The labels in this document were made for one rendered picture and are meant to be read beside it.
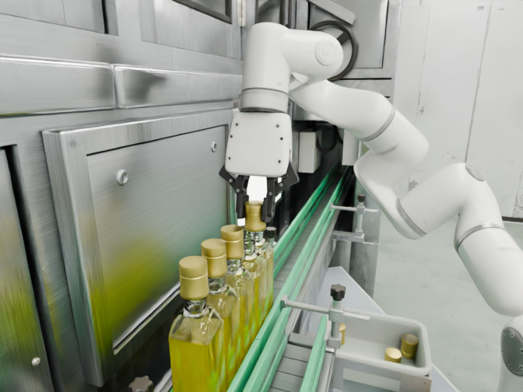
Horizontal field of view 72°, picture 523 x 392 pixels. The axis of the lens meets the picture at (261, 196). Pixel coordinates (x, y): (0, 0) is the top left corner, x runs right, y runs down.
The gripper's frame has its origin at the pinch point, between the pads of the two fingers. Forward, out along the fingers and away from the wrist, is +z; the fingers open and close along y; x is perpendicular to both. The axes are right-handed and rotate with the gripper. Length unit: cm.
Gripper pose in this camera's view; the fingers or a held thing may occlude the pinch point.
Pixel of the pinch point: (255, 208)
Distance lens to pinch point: 58.8
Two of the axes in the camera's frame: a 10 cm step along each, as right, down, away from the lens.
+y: 9.4, 0.9, -3.2
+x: 3.2, -0.1, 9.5
